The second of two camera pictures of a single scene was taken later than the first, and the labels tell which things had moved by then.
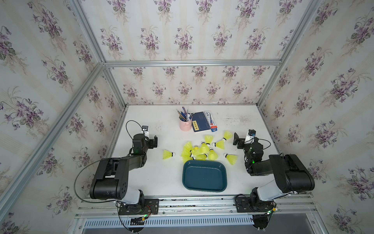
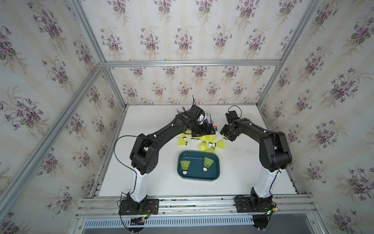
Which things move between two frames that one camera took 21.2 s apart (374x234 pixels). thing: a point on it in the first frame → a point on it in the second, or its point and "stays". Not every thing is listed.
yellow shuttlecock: [220, 144] stays
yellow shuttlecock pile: [186, 154] → [182, 139]
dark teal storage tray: [204, 176] → [195, 171]
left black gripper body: [151, 145] → [202, 129]
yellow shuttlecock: [167, 154] → [184, 165]
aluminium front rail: [298, 205] stays
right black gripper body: [241, 143] → [227, 131]
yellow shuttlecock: [232, 159] → [208, 162]
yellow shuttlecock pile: [187, 158] → [182, 141]
